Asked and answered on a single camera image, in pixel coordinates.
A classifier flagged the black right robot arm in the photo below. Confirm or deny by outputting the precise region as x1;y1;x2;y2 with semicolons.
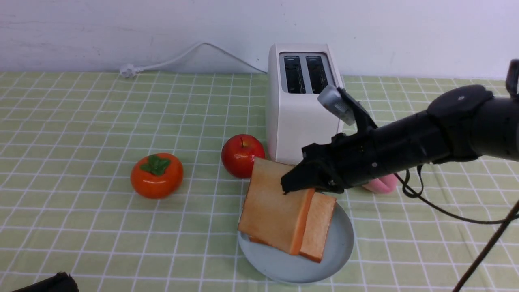
281;59;519;193

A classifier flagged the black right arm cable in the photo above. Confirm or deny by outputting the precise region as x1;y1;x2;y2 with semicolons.
394;164;519;292

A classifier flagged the red apple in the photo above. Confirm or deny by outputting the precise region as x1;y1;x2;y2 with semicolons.
221;134;266;179

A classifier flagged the orange persimmon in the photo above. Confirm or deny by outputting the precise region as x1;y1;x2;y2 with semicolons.
130;153;184;200

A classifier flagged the white toaster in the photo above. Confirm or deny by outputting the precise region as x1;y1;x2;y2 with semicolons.
265;44;344;165

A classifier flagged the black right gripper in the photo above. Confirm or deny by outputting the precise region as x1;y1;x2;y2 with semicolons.
281;134;382;194

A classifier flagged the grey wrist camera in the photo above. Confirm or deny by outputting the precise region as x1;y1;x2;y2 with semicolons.
317;84;355;126

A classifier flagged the green checkered tablecloth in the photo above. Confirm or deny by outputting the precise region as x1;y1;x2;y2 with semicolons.
0;72;497;292

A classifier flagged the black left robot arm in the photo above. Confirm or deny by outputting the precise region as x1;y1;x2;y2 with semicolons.
14;272;79;292

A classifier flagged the light blue plate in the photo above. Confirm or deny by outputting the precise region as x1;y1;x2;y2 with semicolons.
237;204;355;285

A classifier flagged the pink peach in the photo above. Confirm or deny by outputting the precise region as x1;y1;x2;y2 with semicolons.
362;174;398;194

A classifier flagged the white toaster power cord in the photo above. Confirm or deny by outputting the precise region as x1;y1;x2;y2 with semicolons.
119;42;268;79

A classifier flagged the toast slice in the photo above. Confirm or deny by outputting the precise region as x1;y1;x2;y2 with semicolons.
247;192;336;263
238;157;315;256

